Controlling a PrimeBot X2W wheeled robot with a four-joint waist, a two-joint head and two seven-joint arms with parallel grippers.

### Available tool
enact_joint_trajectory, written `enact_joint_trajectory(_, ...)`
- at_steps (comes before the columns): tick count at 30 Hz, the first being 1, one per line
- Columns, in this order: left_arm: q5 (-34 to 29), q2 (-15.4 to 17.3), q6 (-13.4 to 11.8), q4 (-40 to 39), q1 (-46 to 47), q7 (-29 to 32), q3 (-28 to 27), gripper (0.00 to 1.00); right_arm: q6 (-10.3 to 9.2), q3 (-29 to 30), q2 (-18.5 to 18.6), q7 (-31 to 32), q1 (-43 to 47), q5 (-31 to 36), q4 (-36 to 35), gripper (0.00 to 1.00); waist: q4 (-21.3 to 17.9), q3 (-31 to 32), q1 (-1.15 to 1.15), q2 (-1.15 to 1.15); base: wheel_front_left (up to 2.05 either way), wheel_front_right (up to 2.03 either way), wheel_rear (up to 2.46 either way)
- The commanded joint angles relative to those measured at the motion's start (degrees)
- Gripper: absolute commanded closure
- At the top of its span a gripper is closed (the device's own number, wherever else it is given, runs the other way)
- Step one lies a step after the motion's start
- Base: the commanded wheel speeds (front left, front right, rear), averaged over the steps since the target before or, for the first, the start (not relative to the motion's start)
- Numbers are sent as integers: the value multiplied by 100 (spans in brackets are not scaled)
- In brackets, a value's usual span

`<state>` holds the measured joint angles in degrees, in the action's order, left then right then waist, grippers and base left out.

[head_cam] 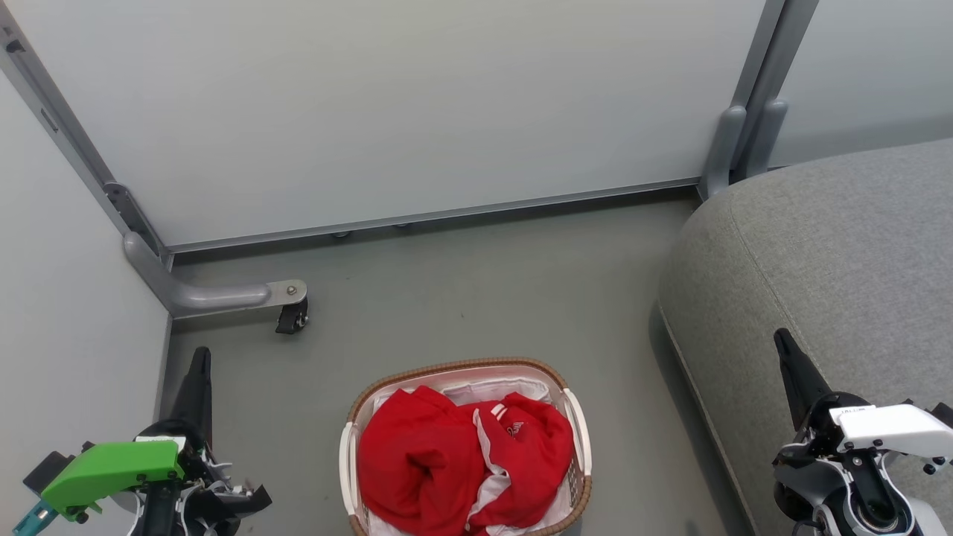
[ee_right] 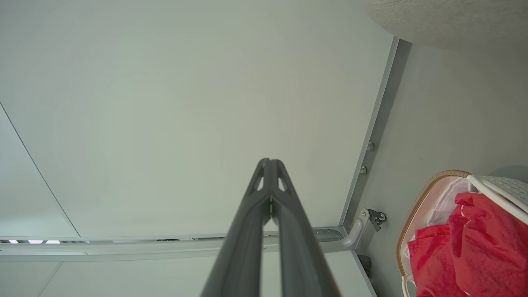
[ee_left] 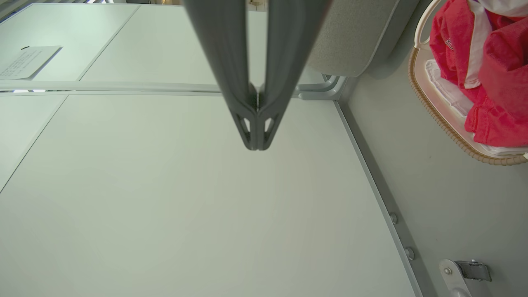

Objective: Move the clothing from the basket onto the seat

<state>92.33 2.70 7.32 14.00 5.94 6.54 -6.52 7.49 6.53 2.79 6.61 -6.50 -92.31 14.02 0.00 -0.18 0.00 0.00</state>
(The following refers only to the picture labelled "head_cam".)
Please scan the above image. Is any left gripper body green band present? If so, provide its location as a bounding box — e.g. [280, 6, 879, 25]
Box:
[22, 419, 272, 520]

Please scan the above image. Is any left arm teal plug cable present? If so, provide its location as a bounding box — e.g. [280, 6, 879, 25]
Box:
[13, 499, 59, 536]

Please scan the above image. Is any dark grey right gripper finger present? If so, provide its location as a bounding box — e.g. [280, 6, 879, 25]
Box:
[774, 328, 832, 432]

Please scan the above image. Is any grey fabric ottoman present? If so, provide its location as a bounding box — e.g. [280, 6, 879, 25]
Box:
[657, 138, 953, 536]

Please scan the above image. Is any grey partition bottom rail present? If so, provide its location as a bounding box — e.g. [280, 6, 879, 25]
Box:
[168, 177, 702, 255]

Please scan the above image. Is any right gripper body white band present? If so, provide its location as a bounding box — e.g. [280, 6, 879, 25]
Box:
[774, 391, 953, 475]

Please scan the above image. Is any black caster wheel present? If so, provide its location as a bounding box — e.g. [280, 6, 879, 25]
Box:
[275, 298, 310, 335]

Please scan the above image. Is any red and white shirt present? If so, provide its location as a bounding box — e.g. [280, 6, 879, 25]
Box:
[357, 385, 576, 536]

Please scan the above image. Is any grey partition post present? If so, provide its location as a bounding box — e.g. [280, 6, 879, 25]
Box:
[0, 22, 173, 263]

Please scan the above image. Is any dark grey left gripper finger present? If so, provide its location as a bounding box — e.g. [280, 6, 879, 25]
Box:
[170, 346, 214, 447]

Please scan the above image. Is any white laundry basket brown rim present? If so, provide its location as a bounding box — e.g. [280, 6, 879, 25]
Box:
[339, 357, 593, 536]

